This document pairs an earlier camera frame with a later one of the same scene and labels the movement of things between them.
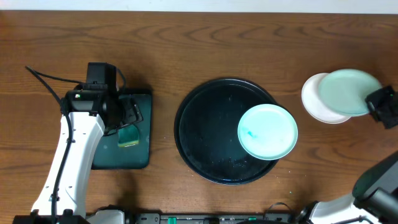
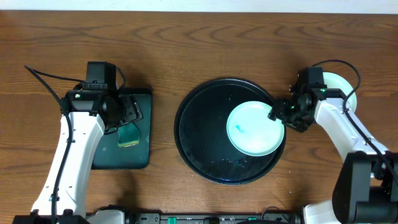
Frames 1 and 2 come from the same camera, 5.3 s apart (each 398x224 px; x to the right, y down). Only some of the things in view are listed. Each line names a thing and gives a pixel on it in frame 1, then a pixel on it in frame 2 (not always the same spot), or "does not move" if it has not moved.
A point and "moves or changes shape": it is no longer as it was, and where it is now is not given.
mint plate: [267, 132] moves or changes shape
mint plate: [344, 91] moves or changes shape
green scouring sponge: [128, 135] does not move
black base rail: [205, 218] does not move
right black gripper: [372, 99] to [277, 111]
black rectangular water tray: [110, 155] does not move
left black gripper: [131, 112] does not move
